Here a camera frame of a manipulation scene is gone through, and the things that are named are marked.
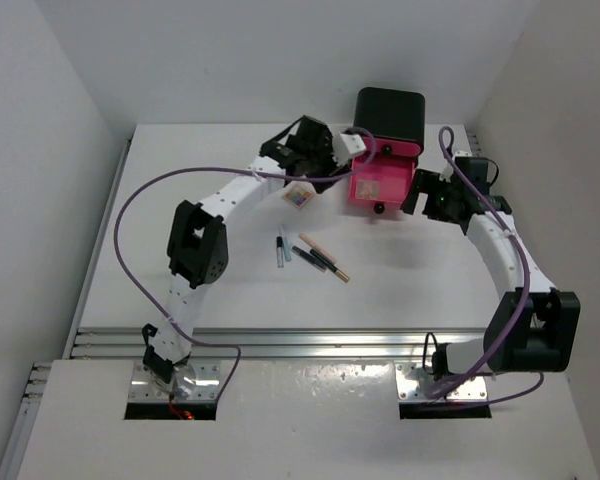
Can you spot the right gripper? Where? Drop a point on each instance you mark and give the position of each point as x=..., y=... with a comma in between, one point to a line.
x=427, y=182

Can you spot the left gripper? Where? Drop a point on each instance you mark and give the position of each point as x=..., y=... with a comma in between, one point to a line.
x=326, y=145

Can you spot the pink drawer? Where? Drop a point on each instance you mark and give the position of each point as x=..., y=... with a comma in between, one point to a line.
x=394, y=147
x=394, y=174

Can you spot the brown concealer palette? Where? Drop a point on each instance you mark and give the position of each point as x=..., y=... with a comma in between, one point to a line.
x=367, y=190

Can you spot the pink top drawer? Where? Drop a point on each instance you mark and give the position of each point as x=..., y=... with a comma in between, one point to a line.
x=394, y=147

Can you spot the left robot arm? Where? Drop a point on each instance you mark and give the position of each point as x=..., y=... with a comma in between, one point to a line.
x=198, y=248

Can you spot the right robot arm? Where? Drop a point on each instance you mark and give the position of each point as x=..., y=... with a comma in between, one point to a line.
x=534, y=325

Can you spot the colourful eyeshadow palette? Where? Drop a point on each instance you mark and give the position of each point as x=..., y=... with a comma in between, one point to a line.
x=299, y=195

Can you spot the black drawer cabinet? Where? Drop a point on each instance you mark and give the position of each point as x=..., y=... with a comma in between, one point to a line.
x=394, y=115

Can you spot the light blue mascara tube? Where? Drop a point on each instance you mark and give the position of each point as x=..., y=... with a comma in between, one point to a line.
x=285, y=243

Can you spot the pink concealer stick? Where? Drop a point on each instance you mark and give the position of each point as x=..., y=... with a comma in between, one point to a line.
x=314, y=245

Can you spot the clear lip gloss tube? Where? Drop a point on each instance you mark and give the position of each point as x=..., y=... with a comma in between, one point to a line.
x=279, y=252

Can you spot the dark green eyeliner pen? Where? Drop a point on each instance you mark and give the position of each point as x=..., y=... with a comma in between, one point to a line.
x=309, y=258

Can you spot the black gold mascara tube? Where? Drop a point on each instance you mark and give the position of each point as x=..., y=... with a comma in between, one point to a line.
x=330, y=265

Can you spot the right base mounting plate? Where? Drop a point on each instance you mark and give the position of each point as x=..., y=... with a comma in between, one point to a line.
x=412, y=382

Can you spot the base mounting plate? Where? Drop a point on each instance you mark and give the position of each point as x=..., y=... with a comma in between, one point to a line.
x=194, y=382
x=412, y=382

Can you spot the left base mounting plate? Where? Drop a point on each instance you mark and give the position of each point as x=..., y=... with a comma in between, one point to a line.
x=194, y=382

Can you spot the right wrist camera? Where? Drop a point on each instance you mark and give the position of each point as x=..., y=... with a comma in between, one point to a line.
x=450, y=159

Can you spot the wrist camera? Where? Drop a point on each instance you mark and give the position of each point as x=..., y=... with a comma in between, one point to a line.
x=450, y=159
x=347, y=147

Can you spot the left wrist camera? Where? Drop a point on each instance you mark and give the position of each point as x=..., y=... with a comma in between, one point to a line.
x=347, y=147

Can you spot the aluminium front rail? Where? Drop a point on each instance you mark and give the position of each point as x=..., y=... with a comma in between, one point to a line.
x=258, y=344

